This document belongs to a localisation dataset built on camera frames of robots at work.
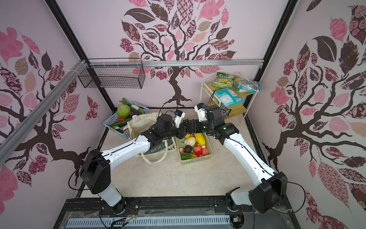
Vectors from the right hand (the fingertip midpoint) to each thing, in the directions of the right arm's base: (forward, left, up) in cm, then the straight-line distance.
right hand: (190, 122), depth 75 cm
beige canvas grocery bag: (+9, +31, -9) cm, 34 cm away
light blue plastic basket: (+24, +58, -22) cm, 66 cm away
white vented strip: (-42, +14, -28) cm, 52 cm away
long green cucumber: (+17, +51, -20) cm, 57 cm away
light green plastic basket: (+4, +8, -26) cm, 27 cm away
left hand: (0, 0, -7) cm, 7 cm away
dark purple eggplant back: (+31, +43, -21) cm, 56 cm away
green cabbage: (+25, +49, -16) cm, 58 cm away
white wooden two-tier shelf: (+20, -35, -12) cm, 42 cm away
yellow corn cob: (+2, -7, -21) cm, 22 cm away
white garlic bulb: (+2, 0, -22) cm, 22 cm away
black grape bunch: (-2, +1, 0) cm, 3 cm away
